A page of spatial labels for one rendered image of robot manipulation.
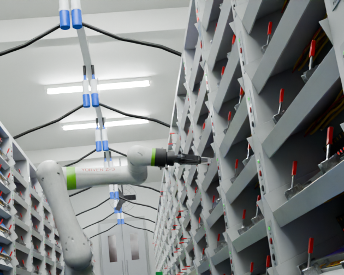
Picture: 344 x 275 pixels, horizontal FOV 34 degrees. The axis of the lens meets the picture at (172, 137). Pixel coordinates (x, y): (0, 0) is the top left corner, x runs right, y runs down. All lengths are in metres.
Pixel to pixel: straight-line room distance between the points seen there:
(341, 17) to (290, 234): 0.72
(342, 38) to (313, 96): 0.21
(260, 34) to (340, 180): 0.74
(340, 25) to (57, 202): 1.90
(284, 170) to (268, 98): 0.21
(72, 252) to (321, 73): 1.76
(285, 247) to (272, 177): 0.19
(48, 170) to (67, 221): 0.25
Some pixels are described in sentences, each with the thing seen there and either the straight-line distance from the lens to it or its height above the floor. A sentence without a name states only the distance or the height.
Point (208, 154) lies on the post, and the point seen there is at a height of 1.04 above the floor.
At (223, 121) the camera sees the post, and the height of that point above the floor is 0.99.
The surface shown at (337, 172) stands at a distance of 1.04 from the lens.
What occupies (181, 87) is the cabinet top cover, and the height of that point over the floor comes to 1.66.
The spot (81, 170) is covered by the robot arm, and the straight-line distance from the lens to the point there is 2.83.
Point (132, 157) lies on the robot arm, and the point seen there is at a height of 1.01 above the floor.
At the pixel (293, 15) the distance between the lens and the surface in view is 1.24.
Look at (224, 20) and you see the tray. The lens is 2.00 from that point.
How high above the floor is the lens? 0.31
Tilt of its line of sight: 16 degrees up
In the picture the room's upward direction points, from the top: 7 degrees counter-clockwise
